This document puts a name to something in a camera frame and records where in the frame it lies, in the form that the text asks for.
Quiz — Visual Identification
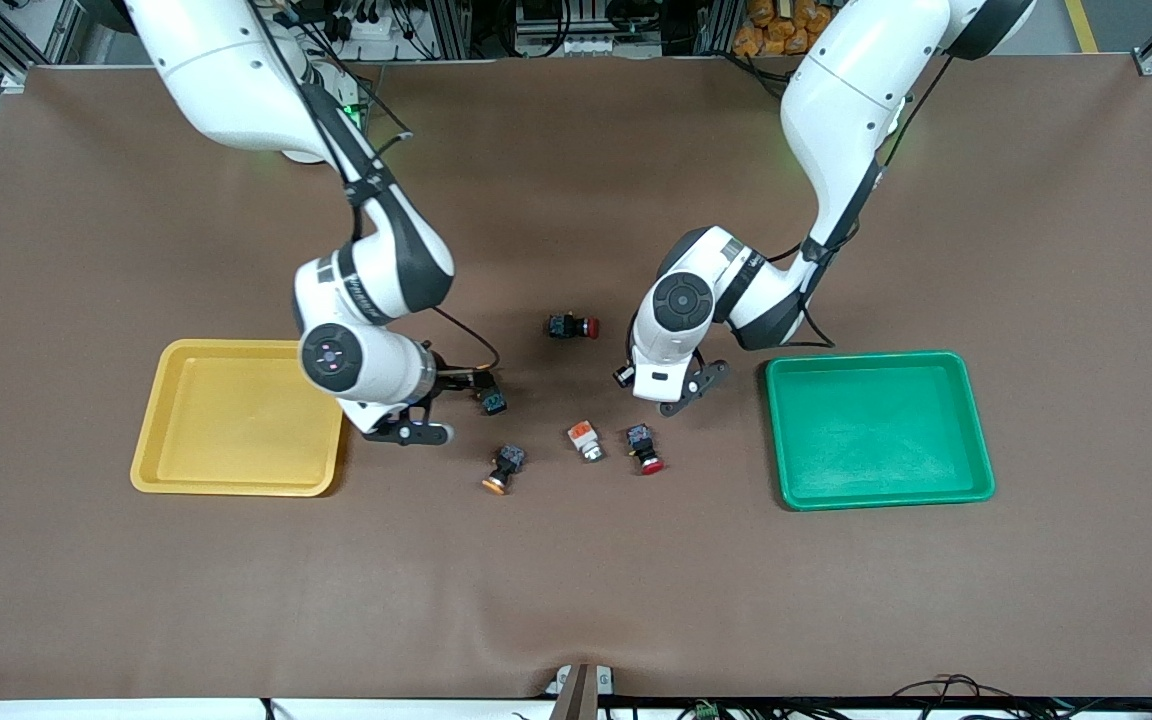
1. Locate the pile of orange objects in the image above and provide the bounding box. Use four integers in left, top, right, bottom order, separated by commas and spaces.
733, 0, 842, 58

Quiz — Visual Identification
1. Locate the metal table clamp bracket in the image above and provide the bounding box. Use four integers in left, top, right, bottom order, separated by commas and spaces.
544, 663, 617, 720

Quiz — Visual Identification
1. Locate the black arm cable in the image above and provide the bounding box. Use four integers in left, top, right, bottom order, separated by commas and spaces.
776, 50, 957, 351
246, 0, 502, 373

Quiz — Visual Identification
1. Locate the yellow plastic tray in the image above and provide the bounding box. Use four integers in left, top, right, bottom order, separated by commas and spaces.
129, 338, 347, 498

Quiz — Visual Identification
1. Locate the white power strip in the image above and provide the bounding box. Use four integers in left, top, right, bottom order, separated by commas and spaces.
331, 8, 399, 43

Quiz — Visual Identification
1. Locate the brown table mat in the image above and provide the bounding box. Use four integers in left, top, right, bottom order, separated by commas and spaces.
0, 55, 1152, 701

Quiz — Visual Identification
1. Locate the orange square push button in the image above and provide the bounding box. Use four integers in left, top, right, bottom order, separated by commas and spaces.
567, 420, 606, 464

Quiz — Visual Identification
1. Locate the bundle of black cables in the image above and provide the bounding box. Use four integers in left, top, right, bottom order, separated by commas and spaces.
876, 673, 1152, 720

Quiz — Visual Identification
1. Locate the white terminal strip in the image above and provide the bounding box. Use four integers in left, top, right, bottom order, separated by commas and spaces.
554, 35, 639, 57

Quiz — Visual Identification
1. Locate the green plastic tray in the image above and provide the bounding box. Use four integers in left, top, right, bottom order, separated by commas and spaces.
764, 350, 997, 512

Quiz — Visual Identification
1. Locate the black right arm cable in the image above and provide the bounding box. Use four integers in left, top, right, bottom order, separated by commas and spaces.
246, 0, 502, 373

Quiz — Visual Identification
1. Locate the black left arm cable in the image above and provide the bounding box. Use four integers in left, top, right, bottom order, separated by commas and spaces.
776, 50, 957, 351

